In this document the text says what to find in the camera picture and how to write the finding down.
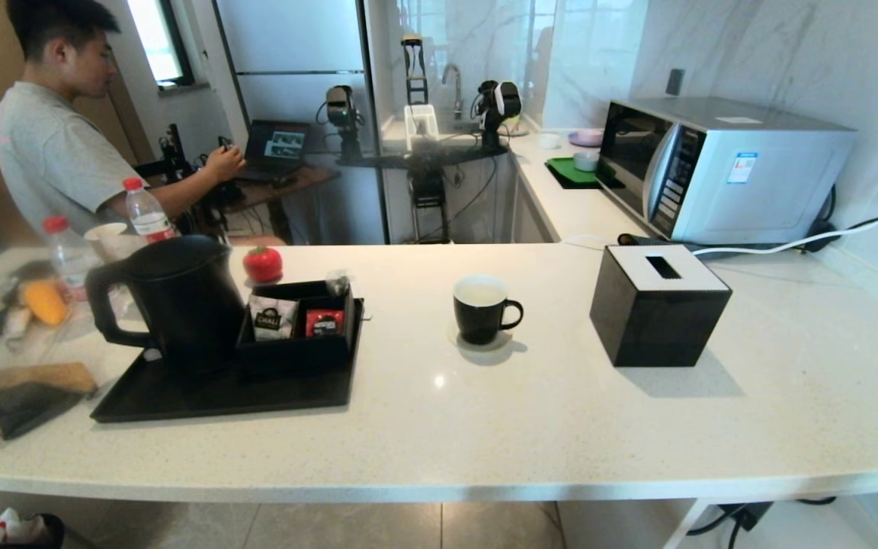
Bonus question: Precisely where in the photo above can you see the black electric kettle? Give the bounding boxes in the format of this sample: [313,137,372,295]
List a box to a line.
[85,234,248,374]

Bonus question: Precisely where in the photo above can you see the white paper cup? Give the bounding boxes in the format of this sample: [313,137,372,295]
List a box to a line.
[85,222,129,245]

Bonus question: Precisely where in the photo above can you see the white tea bag packet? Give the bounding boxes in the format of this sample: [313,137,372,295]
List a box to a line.
[248,296,300,342]

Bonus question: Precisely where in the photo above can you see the black mug white inside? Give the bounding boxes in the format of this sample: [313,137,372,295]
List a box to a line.
[453,274,524,345]

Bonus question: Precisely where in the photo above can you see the round clear coaster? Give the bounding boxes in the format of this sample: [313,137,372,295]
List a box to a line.
[447,320,514,353]

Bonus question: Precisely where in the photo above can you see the white base cabinet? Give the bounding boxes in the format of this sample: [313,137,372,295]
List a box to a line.
[511,152,562,243]

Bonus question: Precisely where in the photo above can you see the red coffee sachet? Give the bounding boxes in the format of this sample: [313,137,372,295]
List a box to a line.
[305,309,345,339]

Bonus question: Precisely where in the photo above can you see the brown wooden desk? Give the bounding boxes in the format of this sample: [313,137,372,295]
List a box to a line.
[218,164,341,245]

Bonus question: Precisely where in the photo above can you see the black compartment sachet box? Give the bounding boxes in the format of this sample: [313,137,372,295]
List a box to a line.
[236,280,356,376]

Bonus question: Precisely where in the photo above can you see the green tray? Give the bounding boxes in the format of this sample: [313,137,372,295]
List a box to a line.
[546,156,623,190]

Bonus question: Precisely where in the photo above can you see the red tomato shaped ornament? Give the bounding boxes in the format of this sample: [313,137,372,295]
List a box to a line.
[243,246,284,284]

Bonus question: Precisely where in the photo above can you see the chrome kitchen faucet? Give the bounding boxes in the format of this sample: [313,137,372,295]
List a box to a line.
[441,63,464,119]

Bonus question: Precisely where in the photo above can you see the black laptop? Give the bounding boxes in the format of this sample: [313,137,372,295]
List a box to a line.
[237,120,312,182]

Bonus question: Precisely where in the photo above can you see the black serving tray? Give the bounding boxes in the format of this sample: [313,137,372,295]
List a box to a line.
[90,297,365,424]

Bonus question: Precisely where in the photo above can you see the black tissue box white top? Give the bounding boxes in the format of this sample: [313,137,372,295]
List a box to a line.
[590,244,733,368]

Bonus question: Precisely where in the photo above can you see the clear water bottle red cap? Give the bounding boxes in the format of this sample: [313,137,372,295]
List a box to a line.
[122,177,178,245]
[43,216,104,306]

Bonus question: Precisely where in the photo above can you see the silver microwave oven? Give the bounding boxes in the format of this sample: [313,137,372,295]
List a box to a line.
[596,96,859,246]

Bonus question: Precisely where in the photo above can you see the black framed window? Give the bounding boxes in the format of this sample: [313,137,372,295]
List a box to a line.
[125,0,196,91]

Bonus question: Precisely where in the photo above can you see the orange yellow item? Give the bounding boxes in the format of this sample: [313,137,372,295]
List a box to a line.
[21,281,70,327]

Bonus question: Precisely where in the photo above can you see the brown cork pad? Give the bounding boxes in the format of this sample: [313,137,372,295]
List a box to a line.
[0,361,98,397]

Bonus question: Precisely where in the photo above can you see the man in grey t-shirt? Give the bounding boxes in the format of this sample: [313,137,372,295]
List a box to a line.
[0,0,247,237]

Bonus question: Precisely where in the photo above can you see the black cloth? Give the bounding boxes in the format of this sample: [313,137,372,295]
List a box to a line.
[0,381,89,447]

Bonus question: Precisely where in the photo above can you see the black waste bin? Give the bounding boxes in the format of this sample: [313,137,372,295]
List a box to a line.
[0,512,66,549]

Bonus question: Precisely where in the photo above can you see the white crumpled paper waste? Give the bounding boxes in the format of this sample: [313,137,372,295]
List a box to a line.
[0,507,47,549]

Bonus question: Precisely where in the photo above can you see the white wire rack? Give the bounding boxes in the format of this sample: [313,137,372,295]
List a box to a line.
[404,104,440,151]

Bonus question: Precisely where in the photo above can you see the black clamp frame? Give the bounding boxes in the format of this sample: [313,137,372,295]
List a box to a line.
[401,34,430,105]

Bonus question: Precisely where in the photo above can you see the white power cable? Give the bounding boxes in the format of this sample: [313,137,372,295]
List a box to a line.
[692,164,878,258]

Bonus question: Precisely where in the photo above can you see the black plug and cables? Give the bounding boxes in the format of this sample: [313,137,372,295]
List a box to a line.
[687,497,840,549]

